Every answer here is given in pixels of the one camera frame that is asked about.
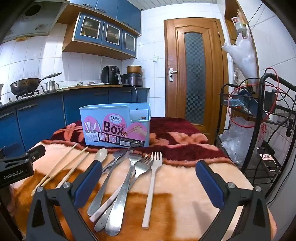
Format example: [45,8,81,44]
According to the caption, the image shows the metal kettle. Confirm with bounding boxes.
[40,80,60,93]

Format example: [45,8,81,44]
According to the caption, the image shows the black wok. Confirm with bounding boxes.
[10,72,63,96]

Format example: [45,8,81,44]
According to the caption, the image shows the brown pot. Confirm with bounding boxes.
[126,65,142,75]

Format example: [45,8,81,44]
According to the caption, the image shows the beige plastic spoon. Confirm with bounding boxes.
[94,148,108,164]

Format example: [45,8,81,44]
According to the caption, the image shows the blue glass-door wall cabinet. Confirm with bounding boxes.
[62,11,141,61]

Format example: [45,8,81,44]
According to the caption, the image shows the wooden door with glass pane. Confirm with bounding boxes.
[164,18,229,144]

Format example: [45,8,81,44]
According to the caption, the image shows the black air fryer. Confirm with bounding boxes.
[101,65,122,85]

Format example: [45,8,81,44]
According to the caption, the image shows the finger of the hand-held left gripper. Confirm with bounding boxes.
[24,145,46,161]
[0,142,23,158]

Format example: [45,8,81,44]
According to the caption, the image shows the wooden wall shelf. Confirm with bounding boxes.
[224,0,259,79]

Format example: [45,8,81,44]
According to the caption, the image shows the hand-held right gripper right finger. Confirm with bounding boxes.
[195,160,271,241]

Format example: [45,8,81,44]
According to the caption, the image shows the gas stove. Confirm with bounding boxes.
[15,90,41,100]

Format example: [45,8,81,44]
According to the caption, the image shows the white-handled metal fork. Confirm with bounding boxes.
[89,185,130,222]

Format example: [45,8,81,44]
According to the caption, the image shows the white power cable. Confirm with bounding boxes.
[131,84,139,103]

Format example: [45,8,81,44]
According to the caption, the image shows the blue solid-door wall cabinet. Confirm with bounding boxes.
[57,0,142,35]

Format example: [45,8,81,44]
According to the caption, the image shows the white plastic bag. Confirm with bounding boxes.
[221,24,259,79]

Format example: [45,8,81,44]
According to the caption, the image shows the red cable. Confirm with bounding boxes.
[228,67,281,128]

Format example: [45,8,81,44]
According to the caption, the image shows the black smartphone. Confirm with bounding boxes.
[257,146,282,174]

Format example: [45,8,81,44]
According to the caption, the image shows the blue kitchen base cabinets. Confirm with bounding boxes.
[0,85,151,153]

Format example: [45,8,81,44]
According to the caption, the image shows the white plastic fork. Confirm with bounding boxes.
[142,152,163,229]

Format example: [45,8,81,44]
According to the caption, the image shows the floral fleece blanket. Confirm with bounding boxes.
[7,117,278,241]

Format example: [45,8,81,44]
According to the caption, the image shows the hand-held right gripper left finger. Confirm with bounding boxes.
[26,160,103,241]

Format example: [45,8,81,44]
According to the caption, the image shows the light blue utensil box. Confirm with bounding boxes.
[79,102,151,148]

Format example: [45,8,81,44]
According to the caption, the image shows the dark rice cooker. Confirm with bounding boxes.
[121,73,142,87]

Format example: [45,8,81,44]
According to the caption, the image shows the blue patterned cloth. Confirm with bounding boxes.
[231,89,264,114]

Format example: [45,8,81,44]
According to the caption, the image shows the clear crumpled plastic bag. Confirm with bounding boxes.
[218,116,257,167]

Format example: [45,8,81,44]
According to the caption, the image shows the black metal rack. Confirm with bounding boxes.
[215,73,296,204]

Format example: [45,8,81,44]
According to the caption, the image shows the grey range hood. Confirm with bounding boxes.
[0,0,70,44]

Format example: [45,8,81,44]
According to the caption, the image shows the red and white container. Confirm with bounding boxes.
[231,16,247,32]

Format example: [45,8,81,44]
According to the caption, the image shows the wooden cutting board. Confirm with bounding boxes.
[59,83,123,90]

